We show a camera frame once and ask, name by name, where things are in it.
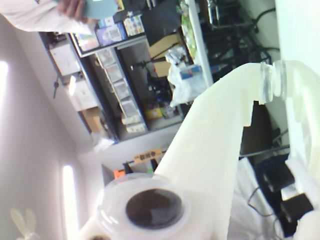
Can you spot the person right hand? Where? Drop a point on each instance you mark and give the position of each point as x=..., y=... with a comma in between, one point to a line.
x=71, y=7

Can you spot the person in white shirt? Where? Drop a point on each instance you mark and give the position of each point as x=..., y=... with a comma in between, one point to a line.
x=30, y=15

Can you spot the small brown cardboard box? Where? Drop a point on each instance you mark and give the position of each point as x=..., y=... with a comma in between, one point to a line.
x=92, y=121

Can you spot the white bunny ear figure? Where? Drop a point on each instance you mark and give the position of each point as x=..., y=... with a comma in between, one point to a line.
x=21, y=222

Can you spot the white plastic bag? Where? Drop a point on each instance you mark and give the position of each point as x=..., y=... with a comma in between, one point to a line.
x=185, y=87

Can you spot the blue plate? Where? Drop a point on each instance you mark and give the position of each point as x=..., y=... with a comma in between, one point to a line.
x=102, y=8

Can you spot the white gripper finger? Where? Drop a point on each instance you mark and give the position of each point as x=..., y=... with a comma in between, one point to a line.
x=205, y=150
x=305, y=112

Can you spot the white yellow printed box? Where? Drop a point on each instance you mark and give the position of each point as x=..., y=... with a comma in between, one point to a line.
x=133, y=25

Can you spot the googly eye sticker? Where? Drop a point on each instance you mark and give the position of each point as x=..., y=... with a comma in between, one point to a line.
x=153, y=208

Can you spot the black electronic box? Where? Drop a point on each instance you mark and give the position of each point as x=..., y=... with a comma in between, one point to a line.
x=277, y=177
x=296, y=207

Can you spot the white post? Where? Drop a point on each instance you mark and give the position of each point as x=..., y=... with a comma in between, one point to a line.
x=200, y=45

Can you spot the black equipment rack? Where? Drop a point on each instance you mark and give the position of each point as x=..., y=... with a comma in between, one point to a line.
x=232, y=32

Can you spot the blue printed box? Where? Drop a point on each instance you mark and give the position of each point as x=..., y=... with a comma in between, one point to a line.
x=110, y=35

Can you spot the orange label sign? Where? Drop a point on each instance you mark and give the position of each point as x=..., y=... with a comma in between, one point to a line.
x=147, y=156

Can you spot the grey metal shelf unit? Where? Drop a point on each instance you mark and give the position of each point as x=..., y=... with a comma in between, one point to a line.
x=135, y=41

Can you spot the ceiling light panel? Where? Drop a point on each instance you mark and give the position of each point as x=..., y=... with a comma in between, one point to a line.
x=68, y=200
x=3, y=87

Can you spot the clear plastic drawer stack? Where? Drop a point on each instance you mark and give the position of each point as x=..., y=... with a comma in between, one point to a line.
x=117, y=82

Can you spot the white carton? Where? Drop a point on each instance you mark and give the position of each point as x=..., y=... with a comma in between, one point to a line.
x=63, y=60

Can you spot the large brown cardboard box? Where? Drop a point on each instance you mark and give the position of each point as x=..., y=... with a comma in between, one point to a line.
x=162, y=45

